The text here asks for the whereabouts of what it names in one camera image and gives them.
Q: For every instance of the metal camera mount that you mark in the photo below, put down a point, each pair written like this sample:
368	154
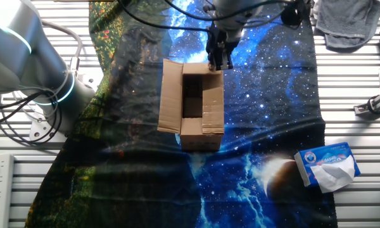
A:
377	104

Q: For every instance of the dark forest print cloth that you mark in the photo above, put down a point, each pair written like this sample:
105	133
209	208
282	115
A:
114	177

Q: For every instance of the brown cardboard box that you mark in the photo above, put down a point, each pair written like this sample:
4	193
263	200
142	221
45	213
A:
169	101

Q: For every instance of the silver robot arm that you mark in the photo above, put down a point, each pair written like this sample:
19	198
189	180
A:
25	69

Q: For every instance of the blue galaxy print cloth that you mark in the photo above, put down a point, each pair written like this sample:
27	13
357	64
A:
272	111

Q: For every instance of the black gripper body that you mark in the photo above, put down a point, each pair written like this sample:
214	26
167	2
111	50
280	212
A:
221	39

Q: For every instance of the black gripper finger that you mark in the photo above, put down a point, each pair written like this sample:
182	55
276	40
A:
225	61
212	61

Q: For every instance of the white power strip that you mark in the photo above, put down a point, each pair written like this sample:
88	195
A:
0	190

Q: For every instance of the blue tissue pack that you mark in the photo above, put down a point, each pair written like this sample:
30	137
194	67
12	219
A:
332	155

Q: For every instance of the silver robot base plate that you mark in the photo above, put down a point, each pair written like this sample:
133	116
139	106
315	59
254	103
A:
38	133

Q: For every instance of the grey towel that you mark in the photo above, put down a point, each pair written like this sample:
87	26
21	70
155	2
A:
345	19

